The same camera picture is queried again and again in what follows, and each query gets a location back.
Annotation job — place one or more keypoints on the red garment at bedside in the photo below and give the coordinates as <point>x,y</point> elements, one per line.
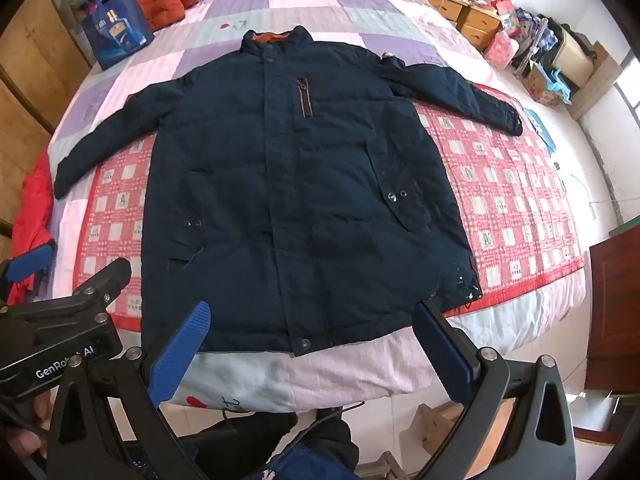
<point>30,227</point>

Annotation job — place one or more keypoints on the blue blanket controller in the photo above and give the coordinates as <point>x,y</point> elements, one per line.
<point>541,130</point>

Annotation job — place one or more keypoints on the purple pink patchwork quilt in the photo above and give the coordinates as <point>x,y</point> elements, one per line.
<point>270,381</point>

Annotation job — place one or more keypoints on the pink bag by nightstand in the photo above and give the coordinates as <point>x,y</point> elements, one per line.
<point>501,50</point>

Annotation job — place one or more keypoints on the cardboard box on floor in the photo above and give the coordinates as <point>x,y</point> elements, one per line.
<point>535,82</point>

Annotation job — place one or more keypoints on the blue gift bag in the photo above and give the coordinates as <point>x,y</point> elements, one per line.
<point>115,30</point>

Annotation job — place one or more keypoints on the dark navy winter jacket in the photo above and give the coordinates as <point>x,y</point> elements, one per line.
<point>294,189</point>

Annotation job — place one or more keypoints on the wooden wardrobe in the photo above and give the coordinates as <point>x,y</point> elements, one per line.
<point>41,69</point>

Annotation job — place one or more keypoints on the clutter pile in corner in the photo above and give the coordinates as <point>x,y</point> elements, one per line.
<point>568,58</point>

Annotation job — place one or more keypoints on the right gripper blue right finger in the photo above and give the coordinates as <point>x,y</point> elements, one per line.
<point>451,353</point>

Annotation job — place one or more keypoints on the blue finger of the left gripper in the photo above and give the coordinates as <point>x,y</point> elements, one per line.
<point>30,263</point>

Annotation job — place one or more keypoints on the wooden nightstand with drawers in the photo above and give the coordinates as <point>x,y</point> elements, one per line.
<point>474,23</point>

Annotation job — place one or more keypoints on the red checkered electric blanket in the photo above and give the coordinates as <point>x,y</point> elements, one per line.
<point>512,203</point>

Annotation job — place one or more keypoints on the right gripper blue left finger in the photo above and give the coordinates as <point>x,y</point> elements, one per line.
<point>170,353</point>

